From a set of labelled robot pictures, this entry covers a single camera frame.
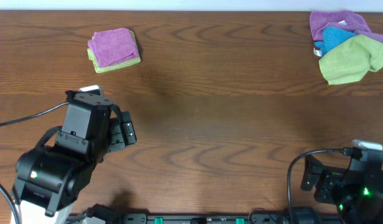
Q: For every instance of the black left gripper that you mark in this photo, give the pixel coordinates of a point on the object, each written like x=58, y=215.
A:
x=117, y=137

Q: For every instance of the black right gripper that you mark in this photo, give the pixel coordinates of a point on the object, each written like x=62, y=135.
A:
x=326, y=179

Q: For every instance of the pink microfiber cloth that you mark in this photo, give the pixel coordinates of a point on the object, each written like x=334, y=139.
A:
x=113, y=46

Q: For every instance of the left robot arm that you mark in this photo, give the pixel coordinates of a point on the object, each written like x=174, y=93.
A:
x=51, y=176

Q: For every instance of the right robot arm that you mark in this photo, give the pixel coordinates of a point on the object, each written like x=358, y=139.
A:
x=367, y=208

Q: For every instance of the folded light green cloth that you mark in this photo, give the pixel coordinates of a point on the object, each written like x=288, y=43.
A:
x=117, y=66

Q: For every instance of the crumpled green cloth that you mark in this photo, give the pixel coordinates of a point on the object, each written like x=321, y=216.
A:
x=350, y=61

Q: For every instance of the crumpled blue cloth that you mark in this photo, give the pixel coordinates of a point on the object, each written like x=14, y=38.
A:
x=332, y=37

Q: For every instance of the crumpled purple cloth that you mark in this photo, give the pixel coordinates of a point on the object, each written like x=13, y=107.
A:
x=345, y=20

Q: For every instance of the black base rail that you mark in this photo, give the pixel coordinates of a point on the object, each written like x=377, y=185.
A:
x=105, y=215

